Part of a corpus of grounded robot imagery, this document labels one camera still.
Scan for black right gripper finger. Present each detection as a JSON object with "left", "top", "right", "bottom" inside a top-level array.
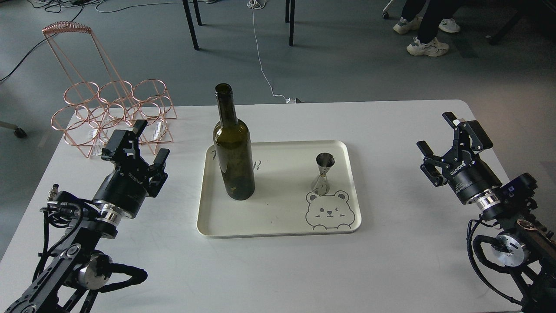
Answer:
[
  {"left": 442, "top": 112, "right": 494, "bottom": 162},
  {"left": 417, "top": 141, "right": 449, "bottom": 186}
]

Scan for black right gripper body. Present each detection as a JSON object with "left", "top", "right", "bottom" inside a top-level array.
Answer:
[{"left": 434, "top": 149, "right": 502, "bottom": 204}]

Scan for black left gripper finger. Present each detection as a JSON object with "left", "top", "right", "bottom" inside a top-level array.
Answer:
[
  {"left": 101, "top": 120, "right": 148, "bottom": 162},
  {"left": 148, "top": 148, "right": 170, "bottom": 197}
]

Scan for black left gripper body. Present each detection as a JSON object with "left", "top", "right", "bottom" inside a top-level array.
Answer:
[{"left": 92, "top": 157, "right": 151, "bottom": 218}]

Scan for dark green wine bottle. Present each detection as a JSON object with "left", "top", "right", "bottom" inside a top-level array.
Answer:
[{"left": 213, "top": 83, "right": 255, "bottom": 200}]

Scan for silver metal jigger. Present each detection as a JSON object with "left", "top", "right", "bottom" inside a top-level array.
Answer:
[{"left": 311, "top": 152, "right": 335, "bottom": 196}]

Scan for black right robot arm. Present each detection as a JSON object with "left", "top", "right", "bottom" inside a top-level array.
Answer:
[{"left": 417, "top": 112, "right": 556, "bottom": 313}]

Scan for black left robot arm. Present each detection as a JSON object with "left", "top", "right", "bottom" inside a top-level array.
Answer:
[{"left": 7, "top": 120, "right": 169, "bottom": 313}]

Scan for person's white sneaker near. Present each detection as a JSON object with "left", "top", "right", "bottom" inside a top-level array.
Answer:
[{"left": 406, "top": 37, "right": 450, "bottom": 57}]

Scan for person's white sneaker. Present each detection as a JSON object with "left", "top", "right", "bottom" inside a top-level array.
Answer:
[
  {"left": 406, "top": 37, "right": 450, "bottom": 57},
  {"left": 393, "top": 16, "right": 423, "bottom": 34},
  {"left": 438, "top": 18, "right": 461, "bottom": 33}
]

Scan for black chair caster wheel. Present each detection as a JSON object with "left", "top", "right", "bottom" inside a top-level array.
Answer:
[{"left": 13, "top": 127, "right": 27, "bottom": 139}]

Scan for person's white sneaker far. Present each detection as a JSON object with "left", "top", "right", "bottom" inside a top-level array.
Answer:
[{"left": 438, "top": 18, "right": 461, "bottom": 33}]

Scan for cream bear serving tray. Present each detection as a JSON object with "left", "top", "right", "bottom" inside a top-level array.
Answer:
[{"left": 197, "top": 140, "right": 361, "bottom": 238}]

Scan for black table legs left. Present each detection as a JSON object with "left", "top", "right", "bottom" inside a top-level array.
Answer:
[{"left": 182, "top": 0, "right": 203, "bottom": 51}]

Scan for black table legs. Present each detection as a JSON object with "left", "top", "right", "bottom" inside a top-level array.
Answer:
[
  {"left": 285, "top": 0, "right": 296, "bottom": 47},
  {"left": 182, "top": 0, "right": 203, "bottom": 51}
]

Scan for person's white sneaker left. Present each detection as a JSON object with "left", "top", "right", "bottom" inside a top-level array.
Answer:
[{"left": 393, "top": 16, "right": 423, "bottom": 34}]

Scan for black table legs right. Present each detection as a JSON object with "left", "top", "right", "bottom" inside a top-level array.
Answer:
[{"left": 285, "top": 0, "right": 296, "bottom": 47}]

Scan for copper wire wine rack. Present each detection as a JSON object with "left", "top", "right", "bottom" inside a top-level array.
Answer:
[{"left": 42, "top": 20, "right": 178, "bottom": 158}]

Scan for black floor cables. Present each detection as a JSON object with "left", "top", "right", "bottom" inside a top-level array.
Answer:
[{"left": 0, "top": 0, "right": 209, "bottom": 83}]

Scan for white floor cable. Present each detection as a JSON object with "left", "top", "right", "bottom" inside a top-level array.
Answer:
[{"left": 247, "top": 0, "right": 297, "bottom": 104}]

